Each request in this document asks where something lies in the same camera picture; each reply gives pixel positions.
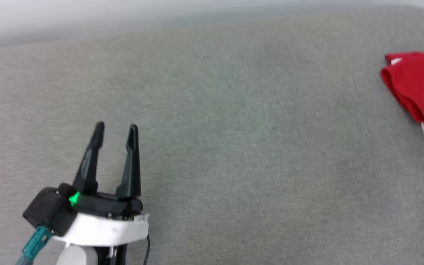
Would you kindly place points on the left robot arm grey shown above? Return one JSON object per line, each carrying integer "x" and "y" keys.
{"x": 76, "y": 257}

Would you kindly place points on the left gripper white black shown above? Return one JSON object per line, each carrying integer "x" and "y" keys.
{"x": 105, "y": 228}

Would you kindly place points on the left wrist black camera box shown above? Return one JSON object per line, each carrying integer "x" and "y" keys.
{"x": 50, "y": 211}

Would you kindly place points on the red and white basketball jersey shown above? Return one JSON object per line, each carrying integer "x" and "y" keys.
{"x": 421, "y": 84}

